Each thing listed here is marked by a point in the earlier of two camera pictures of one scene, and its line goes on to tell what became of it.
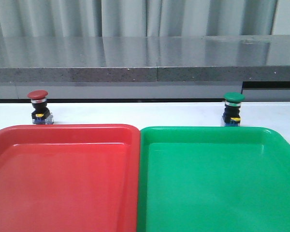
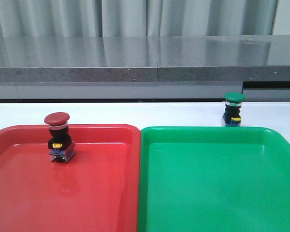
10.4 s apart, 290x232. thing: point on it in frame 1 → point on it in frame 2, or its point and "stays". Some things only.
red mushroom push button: [41, 114] → [61, 148]
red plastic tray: [65, 178] stays
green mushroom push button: [231, 116] stays
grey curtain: [130, 18] stays
